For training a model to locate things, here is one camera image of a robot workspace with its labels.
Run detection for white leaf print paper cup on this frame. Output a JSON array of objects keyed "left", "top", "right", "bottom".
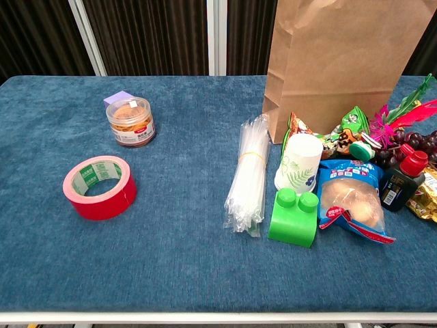
[{"left": 274, "top": 133, "right": 324, "bottom": 196}]

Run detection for blue bread package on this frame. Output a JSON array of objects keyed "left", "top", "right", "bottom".
[{"left": 316, "top": 159, "right": 396, "bottom": 245}]

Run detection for pink green feather shuttlecock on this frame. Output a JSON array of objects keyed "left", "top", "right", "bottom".
[{"left": 348, "top": 73, "right": 437, "bottom": 162}]

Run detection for green orange snack bag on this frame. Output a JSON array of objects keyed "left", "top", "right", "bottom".
[{"left": 281, "top": 105, "right": 373, "bottom": 161}]

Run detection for purple artificial grapes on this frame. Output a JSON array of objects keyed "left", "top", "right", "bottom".
[{"left": 370, "top": 129, "right": 437, "bottom": 169}]

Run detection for gold foil snack package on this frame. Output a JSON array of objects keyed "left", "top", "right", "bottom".
[{"left": 405, "top": 167, "right": 437, "bottom": 223}]

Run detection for brown paper bag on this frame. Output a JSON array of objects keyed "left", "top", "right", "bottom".
[{"left": 262, "top": 0, "right": 437, "bottom": 144}]

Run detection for white plastic zip ties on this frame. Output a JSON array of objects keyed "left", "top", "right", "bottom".
[{"left": 223, "top": 113, "right": 271, "bottom": 238}]

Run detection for green toy building block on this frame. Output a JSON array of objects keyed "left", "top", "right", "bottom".
[{"left": 268, "top": 187, "right": 320, "bottom": 249}]

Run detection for clear jar of rubber bands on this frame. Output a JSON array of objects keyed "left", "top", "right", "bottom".
[{"left": 104, "top": 96, "right": 157, "bottom": 149}]

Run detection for blue table cloth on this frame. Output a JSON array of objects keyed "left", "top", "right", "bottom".
[{"left": 0, "top": 74, "right": 437, "bottom": 314}]

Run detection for purple cube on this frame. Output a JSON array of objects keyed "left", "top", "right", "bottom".
[{"left": 102, "top": 90, "right": 132, "bottom": 109}]

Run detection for red adhesive tape roll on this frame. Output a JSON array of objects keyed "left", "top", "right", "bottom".
[{"left": 62, "top": 155, "right": 138, "bottom": 221}]

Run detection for black pleated partition panel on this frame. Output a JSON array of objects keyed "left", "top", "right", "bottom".
[
  {"left": 401, "top": 10, "right": 437, "bottom": 77},
  {"left": 81, "top": 0, "right": 218, "bottom": 77},
  {"left": 0, "top": 0, "right": 107, "bottom": 85},
  {"left": 216, "top": 0, "right": 278, "bottom": 77}
]

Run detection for black ink bottle red cap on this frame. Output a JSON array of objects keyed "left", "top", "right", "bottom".
[{"left": 379, "top": 143, "right": 429, "bottom": 213}]

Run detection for white table frame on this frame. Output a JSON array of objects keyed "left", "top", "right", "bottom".
[{"left": 0, "top": 310, "right": 437, "bottom": 328}]

